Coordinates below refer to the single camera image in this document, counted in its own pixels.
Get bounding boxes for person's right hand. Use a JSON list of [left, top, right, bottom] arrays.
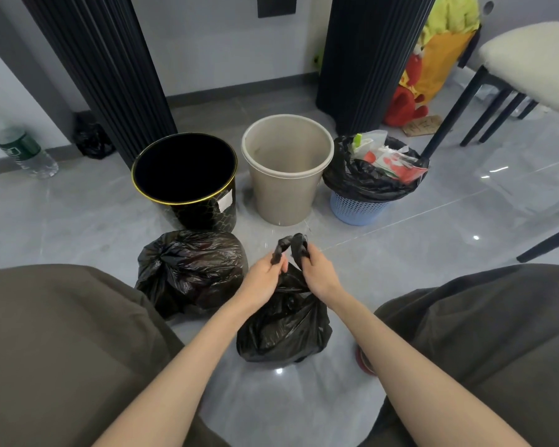
[[300, 242, 348, 308]]

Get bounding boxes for person's left hand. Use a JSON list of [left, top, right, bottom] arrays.
[[235, 251, 289, 312]]

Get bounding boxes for black garbage bag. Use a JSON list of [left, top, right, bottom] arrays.
[[236, 233, 334, 364], [135, 229, 249, 320], [322, 134, 430, 204]]

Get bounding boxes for blue mesh plastic bin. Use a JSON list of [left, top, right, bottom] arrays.
[[329, 190, 390, 227]]

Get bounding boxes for beige plastic bin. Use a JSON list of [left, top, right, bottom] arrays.
[[241, 114, 335, 227]]

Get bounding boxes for black bin with gold rim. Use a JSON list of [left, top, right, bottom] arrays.
[[130, 132, 239, 233]]

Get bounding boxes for person's left forearm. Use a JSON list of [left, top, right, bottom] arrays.
[[93, 292, 261, 447]]

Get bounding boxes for person's right forearm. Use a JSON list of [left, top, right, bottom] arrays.
[[329, 291, 532, 447]]

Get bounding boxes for person's right pink shoe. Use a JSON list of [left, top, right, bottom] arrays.
[[355, 344, 377, 377]]

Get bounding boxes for person's left leg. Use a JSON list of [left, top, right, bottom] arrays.
[[0, 264, 229, 447]]

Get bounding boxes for red white snack wrapper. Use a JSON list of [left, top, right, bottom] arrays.
[[363, 146, 429, 186]]

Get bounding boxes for white green plastic packaging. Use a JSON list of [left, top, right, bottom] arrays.
[[350, 130, 388, 156]]

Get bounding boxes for red plush toy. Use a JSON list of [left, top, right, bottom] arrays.
[[383, 53, 429, 128]]

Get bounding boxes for small crumpled black bag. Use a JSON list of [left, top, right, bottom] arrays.
[[72, 110, 117, 160]]

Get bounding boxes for yellow plush toy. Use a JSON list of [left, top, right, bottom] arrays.
[[414, 0, 481, 106]]

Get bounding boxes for large clear water bottle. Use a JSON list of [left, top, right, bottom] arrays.
[[0, 78, 60, 179]]

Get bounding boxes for cream cushioned chair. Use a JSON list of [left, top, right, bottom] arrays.
[[421, 20, 559, 264]]

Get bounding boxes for black wall outlet panel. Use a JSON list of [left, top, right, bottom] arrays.
[[257, 0, 298, 19]]

